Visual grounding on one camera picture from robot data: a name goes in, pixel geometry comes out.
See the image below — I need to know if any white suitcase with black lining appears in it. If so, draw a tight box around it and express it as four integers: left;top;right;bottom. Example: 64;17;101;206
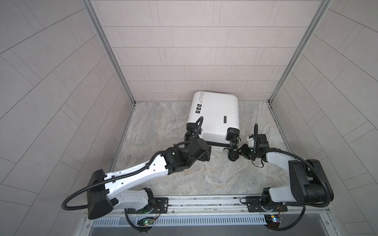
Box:
185;91;240;161

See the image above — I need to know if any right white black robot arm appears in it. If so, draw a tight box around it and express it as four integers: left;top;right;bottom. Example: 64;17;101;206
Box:
237;134;334;211

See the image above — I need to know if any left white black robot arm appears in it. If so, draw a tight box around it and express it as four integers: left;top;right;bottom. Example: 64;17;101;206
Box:
61;138;211;220

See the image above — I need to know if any left circuit board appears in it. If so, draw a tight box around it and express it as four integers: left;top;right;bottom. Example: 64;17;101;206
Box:
137;217;155;227

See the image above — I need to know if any circuit board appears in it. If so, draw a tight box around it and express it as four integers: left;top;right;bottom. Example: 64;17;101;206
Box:
137;217;155;227
264;215;284;229

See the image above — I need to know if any right circuit board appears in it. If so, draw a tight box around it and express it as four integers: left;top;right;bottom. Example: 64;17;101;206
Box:
264;215;284;229

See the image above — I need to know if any right corner metal profile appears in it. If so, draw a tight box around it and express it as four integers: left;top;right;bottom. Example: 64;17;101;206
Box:
268;0;332;104

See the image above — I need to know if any corner metal profile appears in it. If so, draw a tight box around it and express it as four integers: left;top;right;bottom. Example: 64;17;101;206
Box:
82;0;136;105
268;0;332;104

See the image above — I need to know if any left corner metal profile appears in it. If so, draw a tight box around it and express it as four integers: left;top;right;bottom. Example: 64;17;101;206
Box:
82;0;136;105

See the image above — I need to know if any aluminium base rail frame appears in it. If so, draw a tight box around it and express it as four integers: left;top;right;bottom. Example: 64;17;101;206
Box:
77;194;341;236

